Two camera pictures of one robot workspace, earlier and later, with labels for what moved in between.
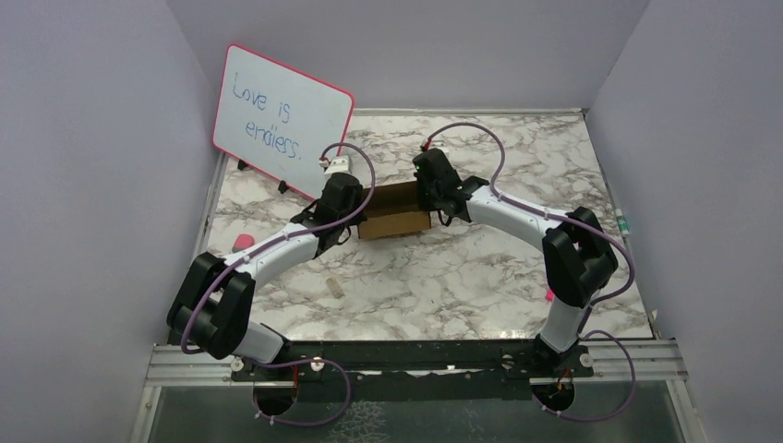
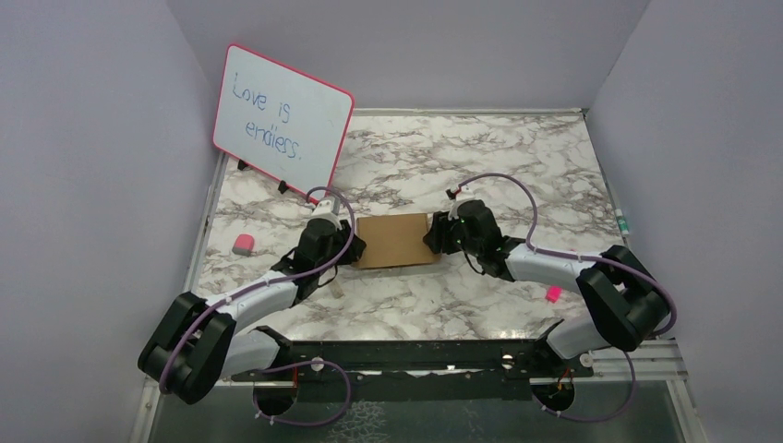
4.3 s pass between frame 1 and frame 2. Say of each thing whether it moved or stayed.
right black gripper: moved
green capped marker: stayed
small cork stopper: stayed
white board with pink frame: stayed
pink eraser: stayed
